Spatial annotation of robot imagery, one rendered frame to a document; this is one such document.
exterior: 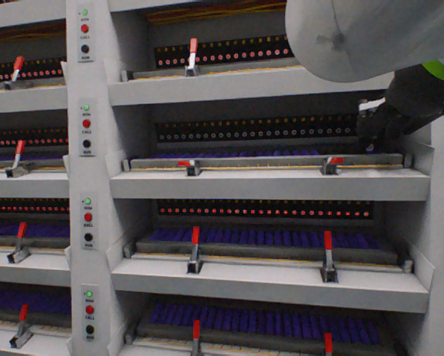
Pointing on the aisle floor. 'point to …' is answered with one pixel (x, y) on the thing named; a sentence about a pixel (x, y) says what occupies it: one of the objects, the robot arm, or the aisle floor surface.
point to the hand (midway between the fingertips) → (373, 137)
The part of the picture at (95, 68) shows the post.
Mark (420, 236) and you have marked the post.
